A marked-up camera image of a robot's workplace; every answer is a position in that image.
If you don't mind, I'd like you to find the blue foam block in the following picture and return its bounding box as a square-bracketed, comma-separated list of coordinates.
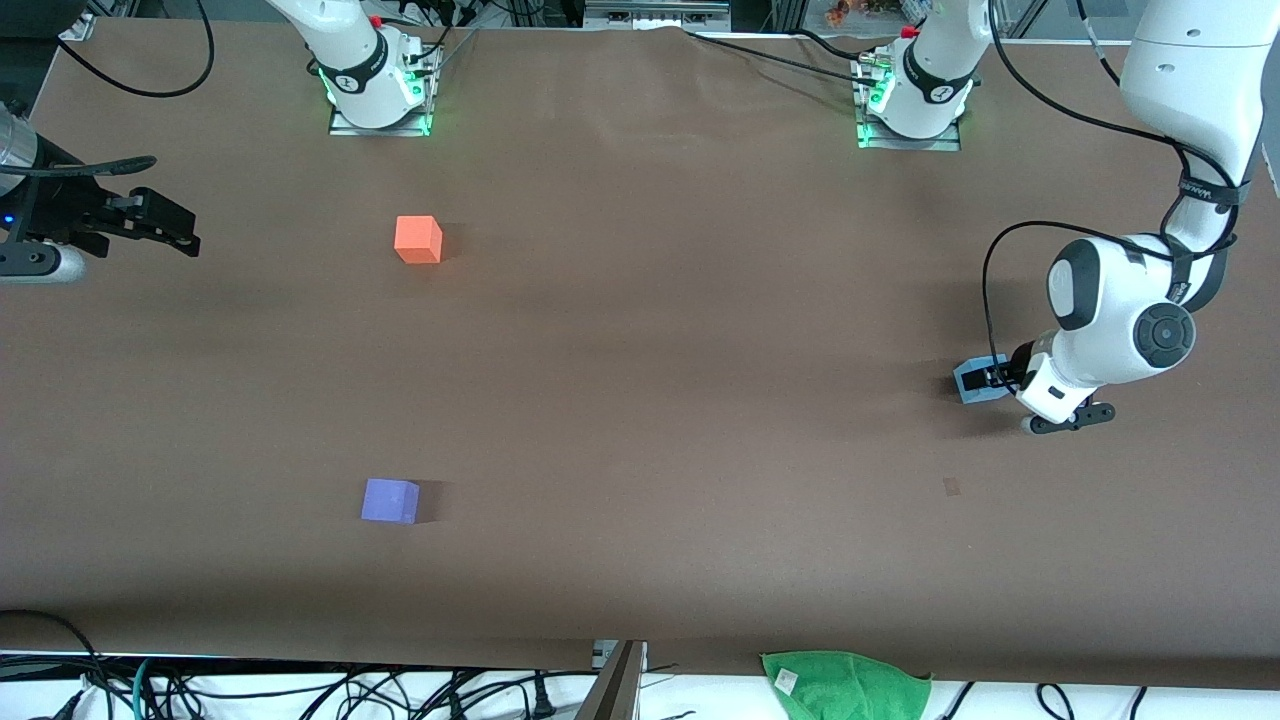
[952, 355, 1013, 405]

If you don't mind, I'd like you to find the orange foam block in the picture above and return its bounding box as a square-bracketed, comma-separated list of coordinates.
[394, 215, 444, 265]

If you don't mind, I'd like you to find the purple foam block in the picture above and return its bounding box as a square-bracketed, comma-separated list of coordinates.
[360, 478, 422, 525]

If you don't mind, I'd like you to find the green cloth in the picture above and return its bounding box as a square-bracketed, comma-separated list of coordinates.
[760, 650, 933, 720]

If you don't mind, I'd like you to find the aluminium profile bar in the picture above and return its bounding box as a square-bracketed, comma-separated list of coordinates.
[573, 640, 647, 720]

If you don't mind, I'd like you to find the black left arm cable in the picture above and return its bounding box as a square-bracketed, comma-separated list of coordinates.
[982, 0, 1246, 376]

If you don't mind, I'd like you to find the long black table cable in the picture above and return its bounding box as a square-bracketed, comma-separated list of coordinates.
[685, 28, 881, 86]

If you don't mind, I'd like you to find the short black table cable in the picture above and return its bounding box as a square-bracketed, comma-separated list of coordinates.
[790, 27, 871, 59]

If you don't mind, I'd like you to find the black looped floor cable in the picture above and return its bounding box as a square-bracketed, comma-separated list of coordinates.
[0, 610, 111, 720]

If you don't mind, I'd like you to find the metal frame rail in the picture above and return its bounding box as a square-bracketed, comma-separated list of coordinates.
[583, 0, 733, 31]

